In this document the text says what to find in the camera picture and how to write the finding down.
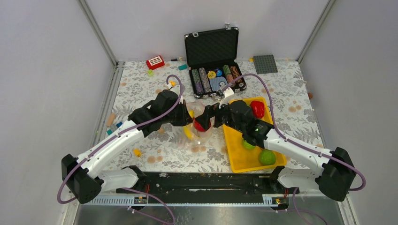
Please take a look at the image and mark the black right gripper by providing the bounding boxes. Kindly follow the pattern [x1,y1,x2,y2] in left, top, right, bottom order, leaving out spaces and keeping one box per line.
[195,97,245,133]

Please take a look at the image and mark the red toy apple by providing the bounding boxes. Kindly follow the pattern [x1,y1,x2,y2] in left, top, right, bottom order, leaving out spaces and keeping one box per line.
[193,120,212,132]

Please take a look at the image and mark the yellow toy banana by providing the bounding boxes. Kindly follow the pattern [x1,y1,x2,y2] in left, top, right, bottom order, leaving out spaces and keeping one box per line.
[183,110,194,140]

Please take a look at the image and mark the clear zip top bag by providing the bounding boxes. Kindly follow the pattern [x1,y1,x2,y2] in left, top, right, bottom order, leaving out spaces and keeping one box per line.
[177,100,213,150]

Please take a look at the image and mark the green toy lime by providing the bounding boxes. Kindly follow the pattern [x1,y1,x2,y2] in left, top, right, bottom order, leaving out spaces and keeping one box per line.
[258,150,276,166]
[242,140,256,150]

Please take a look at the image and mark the red toy pepper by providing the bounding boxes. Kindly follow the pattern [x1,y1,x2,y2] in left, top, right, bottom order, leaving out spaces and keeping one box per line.
[250,101,265,119]

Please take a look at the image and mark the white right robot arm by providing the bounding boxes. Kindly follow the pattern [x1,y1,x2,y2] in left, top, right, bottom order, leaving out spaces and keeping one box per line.
[195,100,359,202]

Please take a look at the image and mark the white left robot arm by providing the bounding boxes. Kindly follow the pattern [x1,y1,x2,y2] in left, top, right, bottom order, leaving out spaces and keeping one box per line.
[57,87,193,204]

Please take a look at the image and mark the floral table mat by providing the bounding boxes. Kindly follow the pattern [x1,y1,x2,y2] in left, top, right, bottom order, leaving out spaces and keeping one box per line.
[107,61,323,173]

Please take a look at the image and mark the teal small block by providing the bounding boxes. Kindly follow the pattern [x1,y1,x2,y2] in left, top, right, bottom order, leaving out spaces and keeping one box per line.
[178,64,188,71]

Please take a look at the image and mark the yellow plastic tray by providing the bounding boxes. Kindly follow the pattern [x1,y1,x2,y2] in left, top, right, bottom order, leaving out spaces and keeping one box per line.
[222,97,287,173]

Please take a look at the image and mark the small yellow block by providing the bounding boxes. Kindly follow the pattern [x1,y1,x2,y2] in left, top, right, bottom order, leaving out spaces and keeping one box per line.
[133,149,141,157]

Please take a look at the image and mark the red white toy block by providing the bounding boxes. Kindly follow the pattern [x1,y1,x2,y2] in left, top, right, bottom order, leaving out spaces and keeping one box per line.
[146,55,165,70]

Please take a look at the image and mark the black poker chip case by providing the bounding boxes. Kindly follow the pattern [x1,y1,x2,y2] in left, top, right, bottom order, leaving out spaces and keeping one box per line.
[184,24,246,99]

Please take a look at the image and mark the wooden cylinder block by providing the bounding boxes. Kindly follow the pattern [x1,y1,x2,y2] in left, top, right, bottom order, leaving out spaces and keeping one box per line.
[106,113,116,127]

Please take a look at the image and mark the green toy lime front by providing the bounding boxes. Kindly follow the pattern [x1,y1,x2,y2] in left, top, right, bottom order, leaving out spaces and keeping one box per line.
[258,150,276,166]

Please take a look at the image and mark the grey lego baseplate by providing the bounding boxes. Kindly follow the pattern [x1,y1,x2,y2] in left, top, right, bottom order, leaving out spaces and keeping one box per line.
[253,55,278,74]

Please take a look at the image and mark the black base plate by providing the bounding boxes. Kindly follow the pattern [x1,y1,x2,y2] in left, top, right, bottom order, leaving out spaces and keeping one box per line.
[116,166,294,204]

